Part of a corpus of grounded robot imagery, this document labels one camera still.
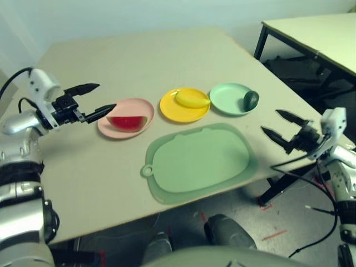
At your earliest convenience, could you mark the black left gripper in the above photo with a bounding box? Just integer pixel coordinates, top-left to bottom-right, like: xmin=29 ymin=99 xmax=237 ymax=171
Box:
xmin=52 ymin=82 xmax=117 ymax=126

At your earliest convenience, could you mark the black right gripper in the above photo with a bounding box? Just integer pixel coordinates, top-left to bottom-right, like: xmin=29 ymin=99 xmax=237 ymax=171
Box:
xmin=260 ymin=109 xmax=326 ymax=155

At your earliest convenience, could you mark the toy watermelon slice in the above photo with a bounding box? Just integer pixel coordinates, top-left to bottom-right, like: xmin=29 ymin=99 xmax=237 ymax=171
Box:
xmin=106 ymin=115 xmax=148 ymax=133

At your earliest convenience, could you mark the dark green toy avocado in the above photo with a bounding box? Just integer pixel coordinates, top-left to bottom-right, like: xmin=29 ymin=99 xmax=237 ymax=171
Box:
xmin=243 ymin=91 xmax=260 ymax=111

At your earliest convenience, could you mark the yellow toy banana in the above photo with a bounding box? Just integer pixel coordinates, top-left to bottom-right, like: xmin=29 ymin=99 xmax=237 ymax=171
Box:
xmin=174 ymin=89 xmax=211 ymax=108

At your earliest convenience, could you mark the pink round plate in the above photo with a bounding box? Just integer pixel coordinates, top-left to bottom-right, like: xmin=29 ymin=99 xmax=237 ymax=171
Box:
xmin=97 ymin=97 xmax=155 ymax=140

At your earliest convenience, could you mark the black metal table leg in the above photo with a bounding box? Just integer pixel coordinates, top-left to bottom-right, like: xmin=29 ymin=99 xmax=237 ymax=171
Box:
xmin=258 ymin=164 xmax=320 ymax=206

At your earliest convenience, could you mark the mint green round plate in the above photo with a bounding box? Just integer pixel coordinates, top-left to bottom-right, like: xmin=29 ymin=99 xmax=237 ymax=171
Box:
xmin=209 ymin=82 xmax=259 ymax=116

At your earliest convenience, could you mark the red floor tape mark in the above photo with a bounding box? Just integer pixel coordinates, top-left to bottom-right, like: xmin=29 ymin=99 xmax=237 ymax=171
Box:
xmin=257 ymin=196 xmax=273 ymax=211

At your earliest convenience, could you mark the green silicone placemat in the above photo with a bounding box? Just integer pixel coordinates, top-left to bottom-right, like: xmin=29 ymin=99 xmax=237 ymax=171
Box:
xmin=140 ymin=122 xmax=259 ymax=206

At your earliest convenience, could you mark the yellow round plate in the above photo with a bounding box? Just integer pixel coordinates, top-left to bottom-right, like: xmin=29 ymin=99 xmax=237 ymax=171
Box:
xmin=159 ymin=87 xmax=211 ymax=123

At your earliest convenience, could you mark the side table with black legs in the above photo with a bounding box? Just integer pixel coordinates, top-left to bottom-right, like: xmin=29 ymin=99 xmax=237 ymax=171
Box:
xmin=253 ymin=12 xmax=356 ymax=92

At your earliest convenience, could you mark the grey robot right leg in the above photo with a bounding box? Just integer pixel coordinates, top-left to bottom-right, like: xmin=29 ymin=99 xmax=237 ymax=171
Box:
xmin=204 ymin=213 xmax=258 ymax=251

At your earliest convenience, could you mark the grey robot leg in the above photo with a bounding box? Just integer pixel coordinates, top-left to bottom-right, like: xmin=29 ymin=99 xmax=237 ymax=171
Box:
xmin=144 ymin=232 xmax=173 ymax=262
xmin=204 ymin=213 xmax=258 ymax=251

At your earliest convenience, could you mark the grey robot left leg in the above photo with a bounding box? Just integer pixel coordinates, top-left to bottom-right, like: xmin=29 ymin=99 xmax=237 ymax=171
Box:
xmin=144 ymin=232 xmax=173 ymax=262

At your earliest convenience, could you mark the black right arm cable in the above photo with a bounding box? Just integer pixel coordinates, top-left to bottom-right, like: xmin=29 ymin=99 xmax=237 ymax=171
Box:
xmin=270 ymin=154 xmax=342 ymax=259

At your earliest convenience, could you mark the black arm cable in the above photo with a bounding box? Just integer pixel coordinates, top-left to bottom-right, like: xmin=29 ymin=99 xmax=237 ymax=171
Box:
xmin=270 ymin=154 xmax=342 ymax=259
xmin=0 ymin=66 xmax=37 ymax=112

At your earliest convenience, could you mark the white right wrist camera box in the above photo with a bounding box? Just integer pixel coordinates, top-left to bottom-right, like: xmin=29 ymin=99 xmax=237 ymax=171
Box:
xmin=308 ymin=107 xmax=347 ymax=161

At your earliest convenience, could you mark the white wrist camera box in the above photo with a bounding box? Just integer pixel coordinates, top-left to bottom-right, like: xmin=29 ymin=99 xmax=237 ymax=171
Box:
xmin=27 ymin=68 xmax=62 ymax=130
xmin=308 ymin=107 xmax=347 ymax=161

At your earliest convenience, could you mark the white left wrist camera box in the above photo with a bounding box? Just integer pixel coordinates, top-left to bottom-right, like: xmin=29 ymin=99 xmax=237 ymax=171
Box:
xmin=27 ymin=68 xmax=62 ymax=130

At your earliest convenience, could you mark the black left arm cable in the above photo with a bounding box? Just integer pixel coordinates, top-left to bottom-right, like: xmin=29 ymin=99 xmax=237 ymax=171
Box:
xmin=0 ymin=66 xmax=37 ymax=112

